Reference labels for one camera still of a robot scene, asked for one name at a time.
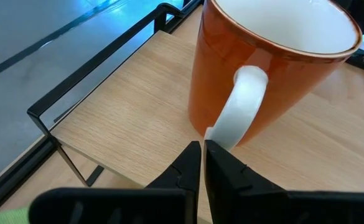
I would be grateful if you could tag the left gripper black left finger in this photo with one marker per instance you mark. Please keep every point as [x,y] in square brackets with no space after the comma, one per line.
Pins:
[122,205]

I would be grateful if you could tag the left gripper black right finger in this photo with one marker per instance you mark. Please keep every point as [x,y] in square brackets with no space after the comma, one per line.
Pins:
[262,205]

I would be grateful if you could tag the green cloth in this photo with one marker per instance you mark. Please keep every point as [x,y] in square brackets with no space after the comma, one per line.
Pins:
[4,217]

